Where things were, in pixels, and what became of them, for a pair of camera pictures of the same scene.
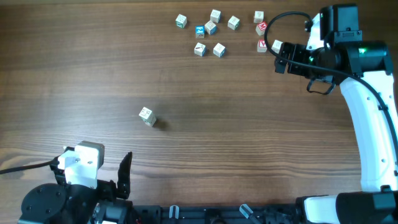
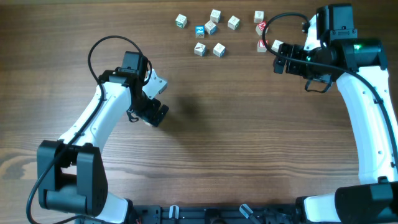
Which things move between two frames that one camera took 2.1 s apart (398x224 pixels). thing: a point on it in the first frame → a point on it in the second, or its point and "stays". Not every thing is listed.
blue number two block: x=199 y=31 stays
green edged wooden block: x=181 y=21 stays
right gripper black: x=295 y=68 stays
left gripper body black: x=106 y=190 → x=145 y=109
